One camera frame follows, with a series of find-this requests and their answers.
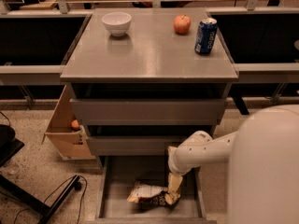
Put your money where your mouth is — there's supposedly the brown chip bag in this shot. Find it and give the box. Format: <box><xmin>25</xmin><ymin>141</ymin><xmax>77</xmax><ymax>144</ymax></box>
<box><xmin>127</xmin><ymin>182</ymin><xmax>180</xmax><ymax>206</ymax></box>

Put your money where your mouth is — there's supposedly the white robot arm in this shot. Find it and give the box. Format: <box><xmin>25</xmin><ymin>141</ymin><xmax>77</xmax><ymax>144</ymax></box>
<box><xmin>168</xmin><ymin>105</ymin><xmax>299</xmax><ymax>224</ymax></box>

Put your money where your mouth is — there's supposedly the middle grey drawer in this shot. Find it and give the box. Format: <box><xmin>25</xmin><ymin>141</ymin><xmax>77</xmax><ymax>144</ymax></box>
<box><xmin>87</xmin><ymin>136</ymin><xmax>187</xmax><ymax>156</ymax></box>

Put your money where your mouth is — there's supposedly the open bottom grey drawer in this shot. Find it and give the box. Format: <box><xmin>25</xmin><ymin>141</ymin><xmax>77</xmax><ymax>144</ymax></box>
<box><xmin>86</xmin><ymin>156</ymin><xmax>217</xmax><ymax>224</ymax></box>

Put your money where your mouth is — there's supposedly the grey drawer cabinet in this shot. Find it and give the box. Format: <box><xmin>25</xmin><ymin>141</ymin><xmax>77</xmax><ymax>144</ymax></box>
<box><xmin>60</xmin><ymin>7</ymin><xmax>239</xmax><ymax>224</ymax></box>

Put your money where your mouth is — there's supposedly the top grey drawer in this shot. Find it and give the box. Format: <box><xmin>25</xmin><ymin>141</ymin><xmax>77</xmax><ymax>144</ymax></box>
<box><xmin>70</xmin><ymin>99</ymin><xmax>225</xmax><ymax>125</ymax></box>

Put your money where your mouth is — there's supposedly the cardboard box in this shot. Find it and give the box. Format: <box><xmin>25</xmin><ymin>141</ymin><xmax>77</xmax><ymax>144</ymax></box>
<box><xmin>45</xmin><ymin>87</ymin><xmax>93</xmax><ymax>160</ymax></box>

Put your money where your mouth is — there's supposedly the orange fruit in box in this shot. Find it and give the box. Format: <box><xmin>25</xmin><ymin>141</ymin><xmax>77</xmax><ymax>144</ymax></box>
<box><xmin>71</xmin><ymin>119</ymin><xmax>80</xmax><ymax>131</ymax></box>

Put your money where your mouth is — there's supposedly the blue soda can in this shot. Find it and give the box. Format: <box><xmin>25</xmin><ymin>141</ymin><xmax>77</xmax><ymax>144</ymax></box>
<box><xmin>194</xmin><ymin>18</ymin><xmax>218</xmax><ymax>54</ymax></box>

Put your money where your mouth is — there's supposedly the red apple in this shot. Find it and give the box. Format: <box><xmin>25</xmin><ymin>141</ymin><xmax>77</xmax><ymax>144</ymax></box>
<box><xmin>173</xmin><ymin>15</ymin><xmax>192</xmax><ymax>35</ymax></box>

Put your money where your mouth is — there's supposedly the white ceramic bowl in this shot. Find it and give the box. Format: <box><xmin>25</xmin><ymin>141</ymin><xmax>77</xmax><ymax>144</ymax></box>
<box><xmin>102</xmin><ymin>12</ymin><xmax>132</xmax><ymax>36</ymax></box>

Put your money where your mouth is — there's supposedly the black stand base left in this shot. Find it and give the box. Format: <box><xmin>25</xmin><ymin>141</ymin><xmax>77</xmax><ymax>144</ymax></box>
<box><xmin>0</xmin><ymin>175</ymin><xmax>82</xmax><ymax>224</ymax></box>

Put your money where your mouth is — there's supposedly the black round object left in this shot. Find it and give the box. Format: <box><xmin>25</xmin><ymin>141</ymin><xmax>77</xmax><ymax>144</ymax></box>
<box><xmin>0</xmin><ymin>124</ymin><xmax>15</xmax><ymax>147</ymax></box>

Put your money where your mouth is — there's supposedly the black cable on floor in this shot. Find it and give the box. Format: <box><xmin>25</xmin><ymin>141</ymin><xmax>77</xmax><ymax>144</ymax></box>
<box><xmin>12</xmin><ymin>175</ymin><xmax>89</xmax><ymax>224</ymax></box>

